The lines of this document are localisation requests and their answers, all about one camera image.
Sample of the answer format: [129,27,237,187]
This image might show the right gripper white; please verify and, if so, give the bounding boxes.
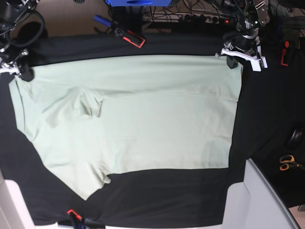
[0,49,34,82]

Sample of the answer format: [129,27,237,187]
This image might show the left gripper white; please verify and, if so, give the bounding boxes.
[215,38,268,72]

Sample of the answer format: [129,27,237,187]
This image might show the light green T-shirt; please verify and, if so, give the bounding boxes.
[9,55,243,200]

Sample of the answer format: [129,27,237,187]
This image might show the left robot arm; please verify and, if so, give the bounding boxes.
[215,0,270,72]

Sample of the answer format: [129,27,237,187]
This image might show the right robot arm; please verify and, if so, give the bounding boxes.
[0,0,45,82]

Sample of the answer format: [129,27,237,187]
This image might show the red clamp right side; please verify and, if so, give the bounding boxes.
[280,41,290,66]

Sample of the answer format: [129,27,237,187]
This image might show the black table cloth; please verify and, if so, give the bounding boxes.
[0,44,305,228]

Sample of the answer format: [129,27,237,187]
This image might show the black computer mouse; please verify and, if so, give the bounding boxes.
[286,128,305,149]

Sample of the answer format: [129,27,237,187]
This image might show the blue box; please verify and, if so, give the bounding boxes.
[106,0,179,7]

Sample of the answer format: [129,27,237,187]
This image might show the white bin left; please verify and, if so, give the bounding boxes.
[0,175,59,229]

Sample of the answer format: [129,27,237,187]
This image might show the red clamp bottom edge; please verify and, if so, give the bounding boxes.
[67,209,106,229]

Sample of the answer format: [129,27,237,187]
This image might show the orange handled scissors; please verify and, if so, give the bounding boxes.
[279,155,305,171]

